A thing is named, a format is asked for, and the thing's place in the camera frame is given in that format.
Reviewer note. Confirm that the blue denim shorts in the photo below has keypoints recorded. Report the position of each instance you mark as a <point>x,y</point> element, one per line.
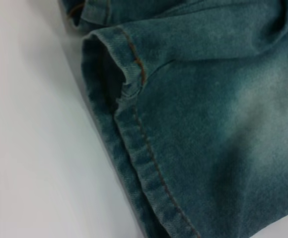
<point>203,111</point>

